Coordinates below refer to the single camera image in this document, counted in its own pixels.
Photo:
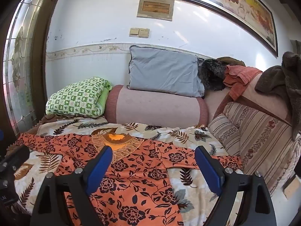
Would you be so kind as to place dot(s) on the small striped cushion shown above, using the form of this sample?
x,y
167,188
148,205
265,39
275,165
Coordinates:
x,y
224,131

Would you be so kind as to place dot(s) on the brown fleece blanket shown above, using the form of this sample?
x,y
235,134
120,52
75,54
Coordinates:
x,y
279,80

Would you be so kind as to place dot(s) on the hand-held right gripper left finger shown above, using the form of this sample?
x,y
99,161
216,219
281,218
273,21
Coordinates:
x,y
98,169

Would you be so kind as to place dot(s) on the orange floral garment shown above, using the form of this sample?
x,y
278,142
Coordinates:
x,y
141,169

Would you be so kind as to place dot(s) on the green checkered pillow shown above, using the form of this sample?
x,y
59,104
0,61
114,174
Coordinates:
x,y
77,96

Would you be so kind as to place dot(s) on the pink bolster armrest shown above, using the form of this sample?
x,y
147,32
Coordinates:
x,y
155,106

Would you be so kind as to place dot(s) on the grey pillow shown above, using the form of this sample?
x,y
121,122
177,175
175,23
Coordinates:
x,y
164,70

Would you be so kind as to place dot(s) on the leaf-print blanket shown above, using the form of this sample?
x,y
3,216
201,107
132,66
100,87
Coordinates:
x,y
199,200

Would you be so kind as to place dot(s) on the large striped floral cushion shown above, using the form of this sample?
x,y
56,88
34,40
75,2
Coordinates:
x,y
263,136

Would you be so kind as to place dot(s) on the olive cloth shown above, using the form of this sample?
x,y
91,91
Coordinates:
x,y
231,60

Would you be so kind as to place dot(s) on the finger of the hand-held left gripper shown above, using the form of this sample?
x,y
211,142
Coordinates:
x,y
16,155

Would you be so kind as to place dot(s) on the orange towel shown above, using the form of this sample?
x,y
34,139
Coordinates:
x,y
237,80

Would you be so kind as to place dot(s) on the pink sofa backrest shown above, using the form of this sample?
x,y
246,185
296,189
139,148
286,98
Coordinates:
x,y
270,101

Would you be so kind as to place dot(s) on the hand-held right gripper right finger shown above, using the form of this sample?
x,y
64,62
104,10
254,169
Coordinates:
x,y
209,169

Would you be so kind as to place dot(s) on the framed wall plaque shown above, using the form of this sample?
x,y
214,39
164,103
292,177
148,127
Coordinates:
x,y
155,7

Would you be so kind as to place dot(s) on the stained-glass door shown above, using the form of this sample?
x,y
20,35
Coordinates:
x,y
21,63

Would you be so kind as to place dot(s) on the dark furry cloth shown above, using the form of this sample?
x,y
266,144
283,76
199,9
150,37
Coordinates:
x,y
212,73

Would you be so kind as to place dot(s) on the framed painting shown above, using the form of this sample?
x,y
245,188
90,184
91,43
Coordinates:
x,y
235,2

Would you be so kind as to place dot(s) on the beige light switch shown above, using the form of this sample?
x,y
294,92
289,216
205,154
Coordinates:
x,y
144,33
134,32

